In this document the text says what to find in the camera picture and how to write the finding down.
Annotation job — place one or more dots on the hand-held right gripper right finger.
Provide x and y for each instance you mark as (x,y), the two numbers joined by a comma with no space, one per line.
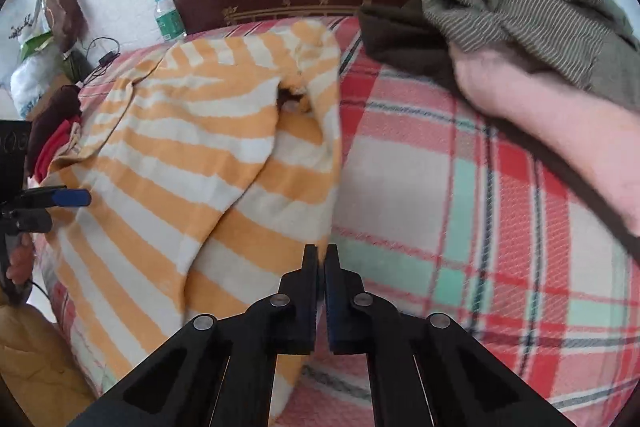
(334,307)

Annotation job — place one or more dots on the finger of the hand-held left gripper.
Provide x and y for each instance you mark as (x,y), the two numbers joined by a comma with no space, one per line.
(30,222)
(72,198)

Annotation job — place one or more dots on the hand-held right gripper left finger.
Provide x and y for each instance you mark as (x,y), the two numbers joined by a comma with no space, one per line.
(309,307)

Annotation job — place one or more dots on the orange white striped cloth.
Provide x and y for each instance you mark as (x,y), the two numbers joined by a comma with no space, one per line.
(200,147)

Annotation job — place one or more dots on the person's left hand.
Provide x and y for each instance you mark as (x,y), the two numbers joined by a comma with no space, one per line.
(21,259)

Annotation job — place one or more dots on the red cloth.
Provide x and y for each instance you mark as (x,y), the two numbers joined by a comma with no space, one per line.
(50,147)

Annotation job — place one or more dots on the dark maroon cloth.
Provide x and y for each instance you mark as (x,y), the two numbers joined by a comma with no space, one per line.
(52,107)

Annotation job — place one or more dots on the white plastic bag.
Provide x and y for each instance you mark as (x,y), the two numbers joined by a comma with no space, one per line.
(35,77)

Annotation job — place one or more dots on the yellow brown cushion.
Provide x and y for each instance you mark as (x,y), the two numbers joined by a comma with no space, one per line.
(35,357)

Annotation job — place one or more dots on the brown hanging bag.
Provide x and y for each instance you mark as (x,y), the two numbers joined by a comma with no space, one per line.
(62,9)

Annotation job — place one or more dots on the red plaid blanket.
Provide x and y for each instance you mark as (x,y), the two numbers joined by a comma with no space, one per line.
(475,232)

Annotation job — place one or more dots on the clear plastic water bottle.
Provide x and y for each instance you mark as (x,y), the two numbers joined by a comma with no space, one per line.
(167,22)

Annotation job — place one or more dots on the dark brown cloth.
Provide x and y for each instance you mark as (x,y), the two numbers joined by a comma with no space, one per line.
(400,37)

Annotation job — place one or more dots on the olive striped garment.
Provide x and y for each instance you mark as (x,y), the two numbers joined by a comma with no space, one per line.
(540,7)

